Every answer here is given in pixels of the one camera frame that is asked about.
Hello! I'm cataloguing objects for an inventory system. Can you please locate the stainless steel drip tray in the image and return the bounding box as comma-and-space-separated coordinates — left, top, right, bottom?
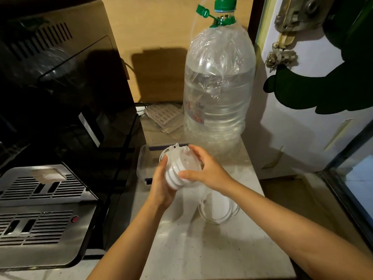
0, 164, 98, 270

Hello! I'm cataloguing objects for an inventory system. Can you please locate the yellowish tape strip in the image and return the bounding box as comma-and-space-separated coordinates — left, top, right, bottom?
323, 119, 355, 152

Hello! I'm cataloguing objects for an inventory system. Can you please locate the white door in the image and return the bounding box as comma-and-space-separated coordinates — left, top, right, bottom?
256, 0, 373, 180

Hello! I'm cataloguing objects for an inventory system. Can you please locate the person's right hand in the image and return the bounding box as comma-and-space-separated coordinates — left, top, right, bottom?
178, 144, 234, 196

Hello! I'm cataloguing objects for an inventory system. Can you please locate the dark framed glass door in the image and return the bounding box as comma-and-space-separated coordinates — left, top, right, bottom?
321, 119, 373, 245

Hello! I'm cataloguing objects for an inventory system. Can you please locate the green bottle cap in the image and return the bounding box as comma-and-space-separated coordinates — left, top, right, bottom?
214, 0, 237, 13

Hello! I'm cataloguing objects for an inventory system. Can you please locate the clear rectangular plastic container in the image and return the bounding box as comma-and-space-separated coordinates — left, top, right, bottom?
136, 143, 190, 185

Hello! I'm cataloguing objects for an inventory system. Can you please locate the person's right forearm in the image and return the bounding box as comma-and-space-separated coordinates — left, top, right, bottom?
226, 179, 373, 280

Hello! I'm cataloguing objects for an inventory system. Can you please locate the dark green wall sticker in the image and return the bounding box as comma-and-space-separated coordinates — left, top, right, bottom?
263, 0, 373, 115

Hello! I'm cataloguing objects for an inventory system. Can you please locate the person's left forearm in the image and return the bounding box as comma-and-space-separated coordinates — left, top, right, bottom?
86, 199, 175, 280

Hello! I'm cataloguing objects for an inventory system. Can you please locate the green bottle carrying handle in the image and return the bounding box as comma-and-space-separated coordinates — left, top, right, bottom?
195, 4, 237, 28

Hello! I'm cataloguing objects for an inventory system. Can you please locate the clear plastic cup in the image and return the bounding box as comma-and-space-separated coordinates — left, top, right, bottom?
198, 188, 240, 225

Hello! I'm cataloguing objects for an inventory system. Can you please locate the metal door hasp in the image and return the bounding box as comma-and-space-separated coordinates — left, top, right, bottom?
265, 32, 299, 73

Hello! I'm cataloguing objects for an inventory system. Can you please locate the stack of white plastic lids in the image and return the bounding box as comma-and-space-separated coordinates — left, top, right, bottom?
159, 143, 204, 191

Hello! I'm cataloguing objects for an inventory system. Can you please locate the large clear water bottle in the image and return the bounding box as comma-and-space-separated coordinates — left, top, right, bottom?
183, 0, 257, 156

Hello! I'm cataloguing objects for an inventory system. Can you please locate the person's left hand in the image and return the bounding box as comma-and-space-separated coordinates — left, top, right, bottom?
146, 163, 179, 212

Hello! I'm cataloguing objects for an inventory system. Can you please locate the metal door latch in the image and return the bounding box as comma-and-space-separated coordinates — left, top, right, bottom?
274, 0, 336, 33

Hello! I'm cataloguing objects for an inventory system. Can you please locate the black coffee machine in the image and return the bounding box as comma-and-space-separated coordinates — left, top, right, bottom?
0, 0, 147, 271

